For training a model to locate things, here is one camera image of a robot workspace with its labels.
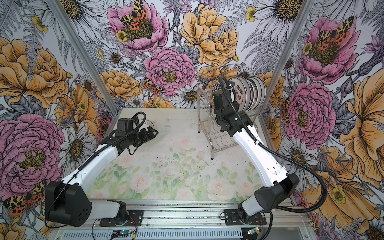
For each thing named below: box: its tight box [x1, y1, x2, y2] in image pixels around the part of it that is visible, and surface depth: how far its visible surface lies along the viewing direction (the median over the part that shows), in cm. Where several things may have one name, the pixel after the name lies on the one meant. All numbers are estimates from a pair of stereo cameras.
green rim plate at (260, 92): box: [248, 76, 263, 110], surface depth 76 cm
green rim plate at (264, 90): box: [253, 76, 267, 106], surface depth 76 cm
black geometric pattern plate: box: [212, 79, 223, 93], surface depth 81 cm
